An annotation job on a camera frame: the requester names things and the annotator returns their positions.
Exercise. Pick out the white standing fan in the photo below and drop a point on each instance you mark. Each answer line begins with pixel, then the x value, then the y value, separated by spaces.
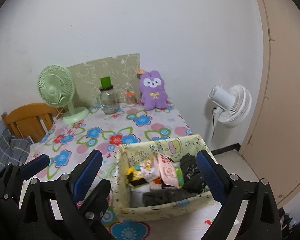
pixel 228 112

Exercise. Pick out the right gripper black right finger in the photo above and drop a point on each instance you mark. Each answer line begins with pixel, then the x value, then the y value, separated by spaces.
pixel 261 219

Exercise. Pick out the glass jar green lid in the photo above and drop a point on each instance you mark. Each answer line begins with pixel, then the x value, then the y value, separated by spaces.
pixel 107 96

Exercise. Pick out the yellow cartoon tissue pack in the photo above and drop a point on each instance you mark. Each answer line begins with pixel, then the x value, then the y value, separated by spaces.
pixel 147 170

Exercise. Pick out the purple bunny plush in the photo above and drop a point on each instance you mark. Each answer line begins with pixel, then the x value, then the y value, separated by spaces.
pixel 152 89

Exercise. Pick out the pink bear cloth pack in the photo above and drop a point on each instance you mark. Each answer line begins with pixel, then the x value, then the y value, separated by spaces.
pixel 167 170

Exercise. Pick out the small glass orange lid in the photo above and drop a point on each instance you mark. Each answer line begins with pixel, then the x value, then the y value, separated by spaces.
pixel 130 98

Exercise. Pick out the floral tablecloth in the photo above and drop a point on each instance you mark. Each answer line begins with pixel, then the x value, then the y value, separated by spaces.
pixel 126 138

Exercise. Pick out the grey socks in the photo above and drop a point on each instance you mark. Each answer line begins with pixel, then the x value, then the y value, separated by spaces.
pixel 164 196

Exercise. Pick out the yellow-green patterned fabric bin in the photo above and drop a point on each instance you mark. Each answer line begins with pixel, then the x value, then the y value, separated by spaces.
pixel 151 183

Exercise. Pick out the beige door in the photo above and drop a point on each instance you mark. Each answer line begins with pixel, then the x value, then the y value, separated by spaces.
pixel 272 143

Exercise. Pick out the black sparkly cloth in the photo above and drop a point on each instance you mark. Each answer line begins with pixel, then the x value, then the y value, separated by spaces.
pixel 193 179

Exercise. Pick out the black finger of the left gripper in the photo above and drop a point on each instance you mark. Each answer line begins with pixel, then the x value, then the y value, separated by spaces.
pixel 93 209
pixel 11 182

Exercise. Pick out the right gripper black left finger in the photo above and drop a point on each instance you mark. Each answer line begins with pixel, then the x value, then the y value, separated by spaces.
pixel 49 209

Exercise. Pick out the grey plaid pillow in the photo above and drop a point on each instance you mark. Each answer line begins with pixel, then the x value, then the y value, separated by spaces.
pixel 13 149

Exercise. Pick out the green desk fan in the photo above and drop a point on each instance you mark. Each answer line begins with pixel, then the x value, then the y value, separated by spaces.
pixel 57 88

